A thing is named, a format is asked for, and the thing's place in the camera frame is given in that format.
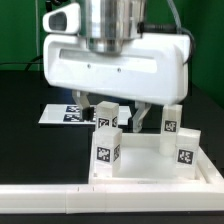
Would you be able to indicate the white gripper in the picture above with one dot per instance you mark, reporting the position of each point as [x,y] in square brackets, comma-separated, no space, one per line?
[152,70]

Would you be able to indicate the white square tabletop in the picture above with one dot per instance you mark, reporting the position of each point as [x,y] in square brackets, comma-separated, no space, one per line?
[141,163]

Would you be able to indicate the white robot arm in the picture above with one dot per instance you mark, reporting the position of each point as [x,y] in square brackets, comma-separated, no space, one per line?
[105,47]

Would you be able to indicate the white L-shaped obstacle fence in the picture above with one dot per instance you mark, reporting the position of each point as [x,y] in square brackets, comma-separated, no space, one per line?
[85,198]

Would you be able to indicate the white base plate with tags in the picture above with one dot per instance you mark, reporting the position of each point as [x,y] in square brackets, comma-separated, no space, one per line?
[58,114]

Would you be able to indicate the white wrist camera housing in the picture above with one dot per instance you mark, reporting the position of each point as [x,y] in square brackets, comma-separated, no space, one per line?
[65,20]

